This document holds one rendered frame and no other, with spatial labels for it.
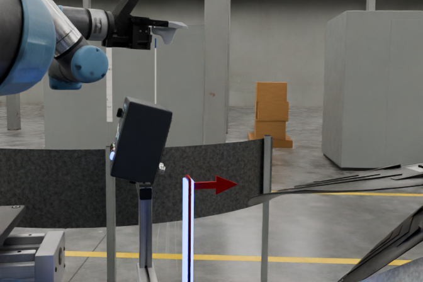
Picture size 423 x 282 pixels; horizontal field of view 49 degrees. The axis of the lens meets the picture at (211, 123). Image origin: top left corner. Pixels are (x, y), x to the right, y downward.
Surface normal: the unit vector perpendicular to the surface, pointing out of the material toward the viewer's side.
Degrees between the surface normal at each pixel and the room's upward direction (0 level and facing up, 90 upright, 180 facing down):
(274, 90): 90
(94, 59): 90
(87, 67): 90
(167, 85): 90
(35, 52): 104
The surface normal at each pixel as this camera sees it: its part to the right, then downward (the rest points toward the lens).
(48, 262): 0.17, 0.10
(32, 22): 0.96, -0.12
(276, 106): -0.05, 0.10
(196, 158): 0.51, 0.09
